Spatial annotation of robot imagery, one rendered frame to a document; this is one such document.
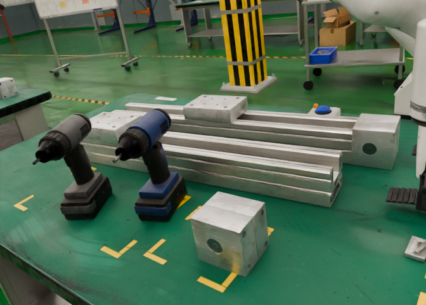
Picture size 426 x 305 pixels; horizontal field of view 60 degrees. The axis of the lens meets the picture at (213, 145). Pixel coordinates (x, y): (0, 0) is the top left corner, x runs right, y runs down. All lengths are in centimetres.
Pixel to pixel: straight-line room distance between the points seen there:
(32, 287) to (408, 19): 146
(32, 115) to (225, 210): 182
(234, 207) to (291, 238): 14
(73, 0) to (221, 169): 591
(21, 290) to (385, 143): 131
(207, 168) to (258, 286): 35
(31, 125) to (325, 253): 194
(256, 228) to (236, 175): 23
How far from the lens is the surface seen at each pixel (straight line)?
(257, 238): 67
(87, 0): 649
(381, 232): 76
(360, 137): 93
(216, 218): 64
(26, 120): 234
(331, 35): 591
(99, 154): 116
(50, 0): 689
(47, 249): 88
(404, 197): 81
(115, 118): 112
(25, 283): 161
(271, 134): 100
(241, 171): 84
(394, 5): 71
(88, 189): 90
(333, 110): 113
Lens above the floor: 125
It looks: 25 degrees down
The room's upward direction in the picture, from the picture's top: 9 degrees counter-clockwise
